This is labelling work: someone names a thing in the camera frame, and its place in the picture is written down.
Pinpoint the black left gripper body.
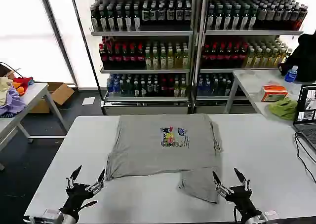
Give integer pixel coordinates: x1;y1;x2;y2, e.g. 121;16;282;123
60;183;95;216

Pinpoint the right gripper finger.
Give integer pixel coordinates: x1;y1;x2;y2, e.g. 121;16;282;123
212;171;235;198
233;167;253;192

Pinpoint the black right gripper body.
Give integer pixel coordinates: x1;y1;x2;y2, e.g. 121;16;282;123
225;186;263;220

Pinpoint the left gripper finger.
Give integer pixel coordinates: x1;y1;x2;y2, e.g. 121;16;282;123
65;165;83;189
85;169;107;195

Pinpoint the grey printed t-shirt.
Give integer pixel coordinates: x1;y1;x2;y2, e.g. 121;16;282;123
105;113;224;204

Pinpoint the green cloth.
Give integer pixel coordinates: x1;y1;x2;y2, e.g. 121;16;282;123
268;97;299;121

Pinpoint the open cardboard box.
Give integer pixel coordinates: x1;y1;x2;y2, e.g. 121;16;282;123
29;82;75;114

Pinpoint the grey side table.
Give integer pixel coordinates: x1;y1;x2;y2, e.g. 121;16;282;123
0;82;69;172

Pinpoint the orange tissue box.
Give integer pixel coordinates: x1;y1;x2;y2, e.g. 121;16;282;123
260;84;289;103

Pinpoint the black laptop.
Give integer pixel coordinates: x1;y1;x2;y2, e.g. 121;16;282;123
292;83;316;153

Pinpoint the white desk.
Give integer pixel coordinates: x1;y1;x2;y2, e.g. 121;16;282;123
224;69;316;122

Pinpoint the purple cloth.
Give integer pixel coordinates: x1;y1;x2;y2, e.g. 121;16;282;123
0;85;27;117

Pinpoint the orange cloth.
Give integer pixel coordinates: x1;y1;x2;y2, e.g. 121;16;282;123
12;82;26;96

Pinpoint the red cloth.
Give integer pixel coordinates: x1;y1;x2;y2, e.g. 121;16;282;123
12;76;34;87

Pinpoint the cream cloth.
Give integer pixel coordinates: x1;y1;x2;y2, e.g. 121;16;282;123
0;76;13;106

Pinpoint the blue water bottle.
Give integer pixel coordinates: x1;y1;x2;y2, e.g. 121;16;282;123
284;65;299;83

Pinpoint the black slanted pole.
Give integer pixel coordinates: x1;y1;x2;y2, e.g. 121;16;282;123
68;0;106;115

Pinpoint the shelf rack of bottles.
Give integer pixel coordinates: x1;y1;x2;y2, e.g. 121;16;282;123
89;0;198;115
194;0;309;114

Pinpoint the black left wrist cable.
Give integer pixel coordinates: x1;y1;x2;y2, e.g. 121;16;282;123
73;200;98;215

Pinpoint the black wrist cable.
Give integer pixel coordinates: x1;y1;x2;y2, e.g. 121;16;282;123
73;200;98;215
233;205;244;224

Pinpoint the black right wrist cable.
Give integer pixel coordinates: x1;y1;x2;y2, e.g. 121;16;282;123
233;205;244;224

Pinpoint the black laptop cable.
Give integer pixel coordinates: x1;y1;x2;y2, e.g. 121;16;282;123
294;132;316;183

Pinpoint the thin black cable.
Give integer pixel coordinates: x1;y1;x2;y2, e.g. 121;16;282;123
0;62;24;78

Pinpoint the grey window frame post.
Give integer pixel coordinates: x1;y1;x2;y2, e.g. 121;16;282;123
37;0;79;88

